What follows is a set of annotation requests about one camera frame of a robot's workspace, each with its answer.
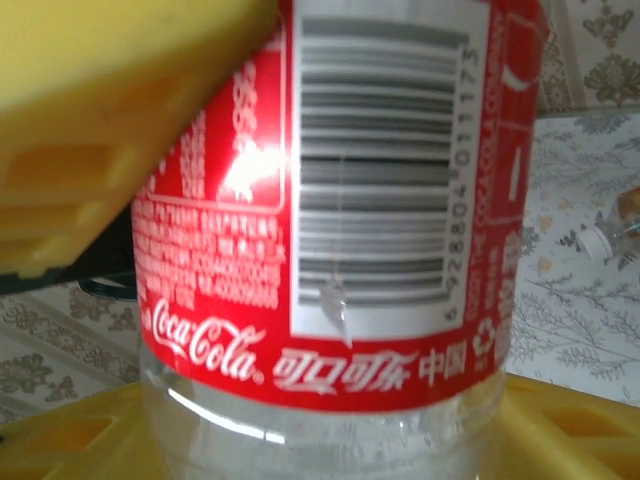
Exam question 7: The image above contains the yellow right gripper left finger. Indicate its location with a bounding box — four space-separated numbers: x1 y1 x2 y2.
0 382 151 480

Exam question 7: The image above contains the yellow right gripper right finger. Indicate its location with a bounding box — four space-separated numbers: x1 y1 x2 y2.
479 374 640 480

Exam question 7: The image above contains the red label tea bottle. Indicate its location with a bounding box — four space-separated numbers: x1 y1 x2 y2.
579 187 640 274

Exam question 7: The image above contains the red Coca-Cola label bottle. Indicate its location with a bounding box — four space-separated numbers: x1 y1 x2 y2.
129 0 551 480

